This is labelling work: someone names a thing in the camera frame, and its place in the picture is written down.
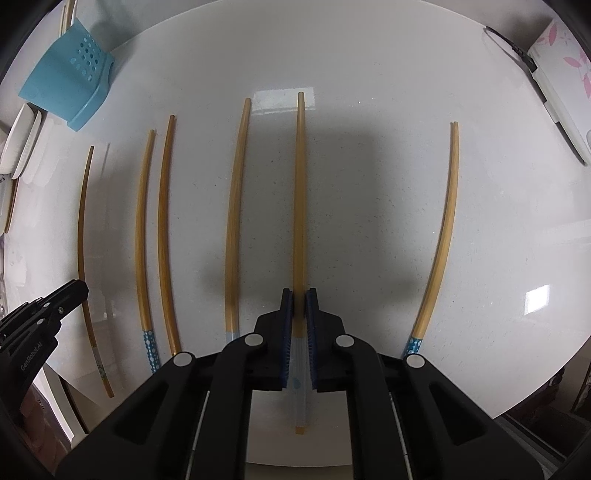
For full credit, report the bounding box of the bamboo chopstick white band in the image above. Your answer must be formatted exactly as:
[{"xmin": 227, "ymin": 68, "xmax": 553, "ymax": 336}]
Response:
[{"xmin": 293, "ymin": 91, "xmax": 308, "ymax": 435}]

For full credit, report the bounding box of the bamboo chopstick blue dotted end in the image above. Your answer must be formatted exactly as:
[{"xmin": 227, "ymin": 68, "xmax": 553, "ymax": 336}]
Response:
[
  {"xmin": 134, "ymin": 129, "xmax": 160, "ymax": 373},
  {"xmin": 404, "ymin": 121, "xmax": 460, "ymax": 356}
]

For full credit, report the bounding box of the bamboo chopstick green-marked end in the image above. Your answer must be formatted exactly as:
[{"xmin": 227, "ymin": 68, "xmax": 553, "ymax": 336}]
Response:
[{"xmin": 76, "ymin": 145, "xmax": 115, "ymax": 399}]

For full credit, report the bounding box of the round wooden board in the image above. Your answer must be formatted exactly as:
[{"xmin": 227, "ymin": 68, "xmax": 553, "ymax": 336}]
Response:
[{"xmin": 4, "ymin": 178, "xmax": 20, "ymax": 234}]

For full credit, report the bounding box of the white ribbed plate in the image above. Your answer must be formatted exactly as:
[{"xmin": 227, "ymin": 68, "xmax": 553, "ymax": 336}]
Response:
[{"xmin": 12, "ymin": 110, "xmax": 43, "ymax": 180}]

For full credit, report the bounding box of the white ceramic bowl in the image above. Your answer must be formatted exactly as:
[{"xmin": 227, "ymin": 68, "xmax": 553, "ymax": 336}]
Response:
[{"xmin": 0, "ymin": 103, "xmax": 35, "ymax": 175}]

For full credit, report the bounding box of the blue plastic utensil holder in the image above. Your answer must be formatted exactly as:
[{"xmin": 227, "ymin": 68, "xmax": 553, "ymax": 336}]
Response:
[{"xmin": 19, "ymin": 20, "xmax": 114, "ymax": 131}]

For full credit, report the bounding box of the bamboo chopstick in holder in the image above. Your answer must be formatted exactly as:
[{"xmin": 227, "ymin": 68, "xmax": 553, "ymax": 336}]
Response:
[
  {"xmin": 58, "ymin": 0, "xmax": 69, "ymax": 38},
  {"xmin": 64, "ymin": 0, "xmax": 77, "ymax": 29}
]

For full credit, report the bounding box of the white floral rice cooker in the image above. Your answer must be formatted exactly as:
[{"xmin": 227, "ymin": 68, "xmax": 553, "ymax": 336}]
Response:
[{"xmin": 528, "ymin": 18, "xmax": 591, "ymax": 165}]

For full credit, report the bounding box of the black power cable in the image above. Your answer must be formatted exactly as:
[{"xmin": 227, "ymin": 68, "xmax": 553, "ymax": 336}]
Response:
[{"xmin": 483, "ymin": 25, "xmax": 539, "ymax": 74}]

